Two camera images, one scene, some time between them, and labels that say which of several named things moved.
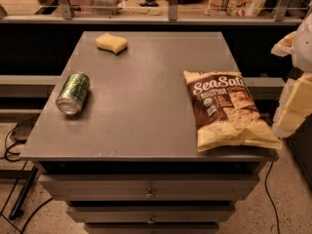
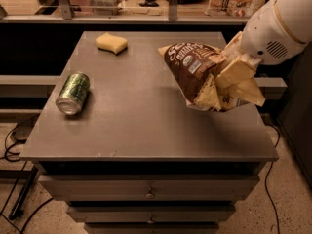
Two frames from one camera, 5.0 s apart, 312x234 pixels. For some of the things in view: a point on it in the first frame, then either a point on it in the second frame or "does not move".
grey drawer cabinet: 129,163 does not move
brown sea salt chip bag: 224,113 -> 194,69
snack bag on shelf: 237,0 does not move
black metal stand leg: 21,199 does not move
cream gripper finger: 291,120 -> 249,91
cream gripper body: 304,46 -> 268,36
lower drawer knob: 151,221 does not move
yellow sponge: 111,43 does not move
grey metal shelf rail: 67,17 does not move
